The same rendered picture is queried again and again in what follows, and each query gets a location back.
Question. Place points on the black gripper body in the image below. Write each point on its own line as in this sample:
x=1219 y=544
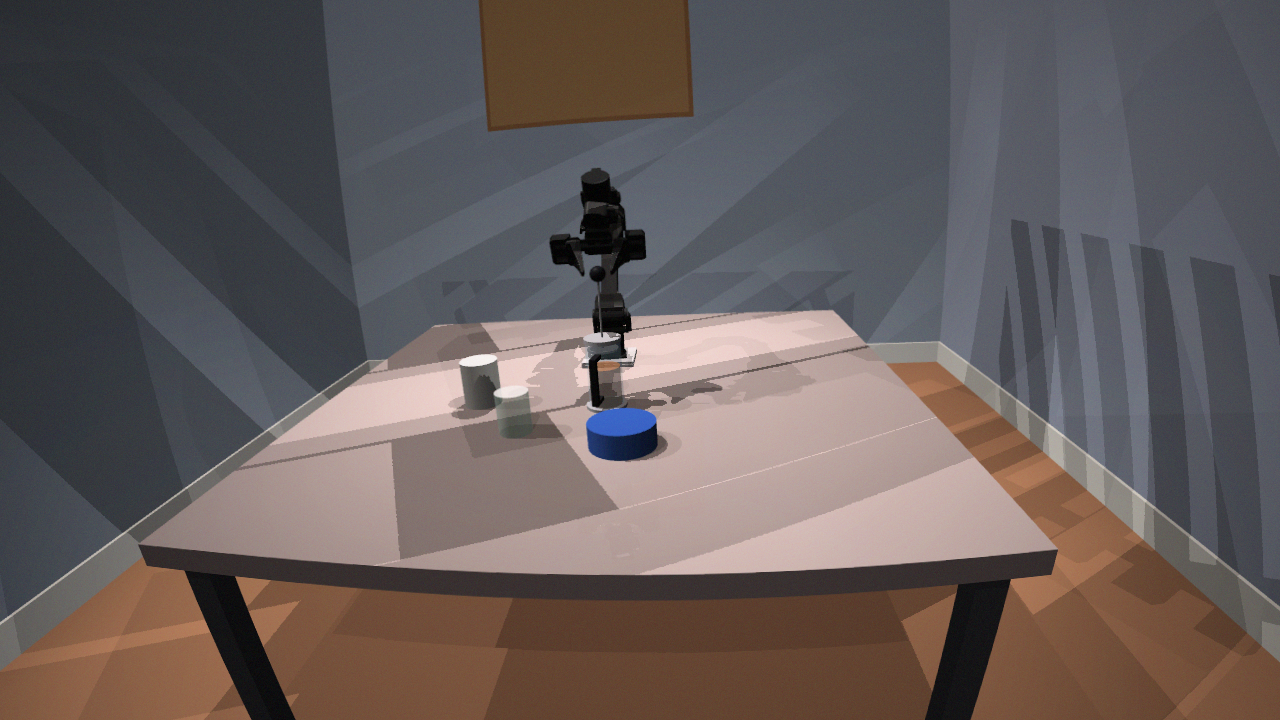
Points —
x=597 y=243

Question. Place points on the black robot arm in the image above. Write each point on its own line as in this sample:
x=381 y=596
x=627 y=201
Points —
x=601 y=206

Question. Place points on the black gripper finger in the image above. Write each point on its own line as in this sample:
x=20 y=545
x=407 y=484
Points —
x=620 y=253
x=574 y=254

